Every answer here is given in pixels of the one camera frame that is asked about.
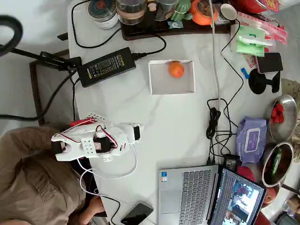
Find orange fruit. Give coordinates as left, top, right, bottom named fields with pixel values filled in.
left=168, top=60, right=185, bottom=78

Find person's right forearm, brown sleeve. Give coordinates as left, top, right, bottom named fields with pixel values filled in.
left=67, top=194, right=92, bottom=225

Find white cardboard box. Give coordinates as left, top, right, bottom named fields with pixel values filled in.
left=148, top=60, right=196, bottom=96

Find person's right hand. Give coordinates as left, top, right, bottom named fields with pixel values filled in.
left=80, top=196, right=106, bottom=219

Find red table clamp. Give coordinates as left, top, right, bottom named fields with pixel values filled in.
left=69, top=118, right=94, bottom=127

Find black power adapter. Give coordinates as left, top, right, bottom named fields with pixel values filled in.
left=78, top=46, right=137, bottom=88

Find black smartphone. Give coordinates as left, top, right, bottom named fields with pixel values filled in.
left=120, top=202, right=155, bottom=225

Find silver laptop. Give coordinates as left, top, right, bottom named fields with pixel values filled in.
left=157, top=164, right=268, bottom=225

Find person in brown jacket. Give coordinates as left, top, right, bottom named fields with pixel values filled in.
left=0, top=126, right=99, bottom=225

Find black gooseneck clamp stand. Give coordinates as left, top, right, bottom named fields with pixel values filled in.
left=0, top=15, right=83, bottom=72

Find dark wooden tea tray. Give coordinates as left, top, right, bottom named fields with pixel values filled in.
left=120, top=20, right=236, bottom=41

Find small black charger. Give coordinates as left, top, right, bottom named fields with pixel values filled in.
left=222, top=153, right=242, bottom=172

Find clear glass jar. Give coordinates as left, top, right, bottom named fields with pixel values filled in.
left=115, top=0, right=147, bottom=26

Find white round tin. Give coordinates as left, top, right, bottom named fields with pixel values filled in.
left=86, top=0, right=120, bottom=30

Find small teal sachet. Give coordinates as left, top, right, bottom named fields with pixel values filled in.
left=167, top=20, right=184, bottom=29

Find red crumpled bag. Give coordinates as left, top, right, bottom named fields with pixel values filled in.
left=236, top=165, right=255, bottom=182

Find blue plastic bag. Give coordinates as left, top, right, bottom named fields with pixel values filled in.
left=235, top=116, right=268, bottom=166

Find dark glass jar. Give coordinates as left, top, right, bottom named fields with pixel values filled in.
left=154, top=0, right=179, bottom=21

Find small beige figurine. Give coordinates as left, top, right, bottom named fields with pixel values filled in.
left=146, top=0, right=158, bottom=12

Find green cactus figurine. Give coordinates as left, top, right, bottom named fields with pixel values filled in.
left=170, top=0, right=194, bottom=22

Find orange persimmon teapot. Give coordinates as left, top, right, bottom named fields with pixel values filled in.
left=188, top=0, right=218, bottom=26

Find black phone stand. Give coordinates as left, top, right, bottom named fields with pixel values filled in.
left=247, top=68, right=281, bottom=95

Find red card pack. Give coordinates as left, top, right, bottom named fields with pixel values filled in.
left=245, top=55, right=257, bottom=68

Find green tissue pack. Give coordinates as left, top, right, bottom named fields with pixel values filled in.
left=235, top=25, right=274, bottom=57

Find green cucumber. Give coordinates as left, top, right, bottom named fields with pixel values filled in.
left=270, top=147, right=283, bottom=178

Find red strawberries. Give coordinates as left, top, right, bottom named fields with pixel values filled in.
left=269, top=103, right=285, bottom=125

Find red apple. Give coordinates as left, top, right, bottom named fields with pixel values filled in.
left=261, top=186, right=277, bottom=209

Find white tea cup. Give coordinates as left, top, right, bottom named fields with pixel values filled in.
left=219, top=3, right=238, bottom=21

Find black phone, pink case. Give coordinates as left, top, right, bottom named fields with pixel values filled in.
left=255, top=52, right=284, bottom=75

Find stainless steel bowl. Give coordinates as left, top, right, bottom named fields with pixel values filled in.
left=261, top=142, right=295, bottom=188
left=266, top=95, right=298, bottom=143

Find red gift bag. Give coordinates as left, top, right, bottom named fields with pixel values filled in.
left=231, top=0, right=281, bottom=15

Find green snack packets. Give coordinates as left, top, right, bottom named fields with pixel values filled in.
left=236, top=11, right=289, bottom=45

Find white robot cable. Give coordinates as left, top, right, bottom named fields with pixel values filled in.
left=76, top=144, right=139, bottom=196

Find thin black cable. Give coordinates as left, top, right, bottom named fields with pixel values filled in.
left=220, top=18, right=245, bottom=128
left=71, top=78, right=82, bottom=121

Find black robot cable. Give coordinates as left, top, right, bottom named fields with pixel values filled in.
left=100, top=194, right=121, bottom=225

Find bundled black cable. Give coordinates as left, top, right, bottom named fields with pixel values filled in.
left=205, top=97, right=237, bottom=166

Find dark wooden chair frame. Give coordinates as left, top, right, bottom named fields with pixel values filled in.
left=29, top=49, right=71, bottom=125

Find black adapter output cable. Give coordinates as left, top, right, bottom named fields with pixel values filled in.
left=133, top=34, right=167, bottom=58

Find thick black mains cable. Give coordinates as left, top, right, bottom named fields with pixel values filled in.
left=0, top=69, right=82, bottom=121

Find black looping cable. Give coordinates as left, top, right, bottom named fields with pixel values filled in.
left=71, top=0, right=122, bottom=49

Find long white cable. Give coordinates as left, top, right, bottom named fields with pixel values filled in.
left=208, top=0, right=222, bottom=107

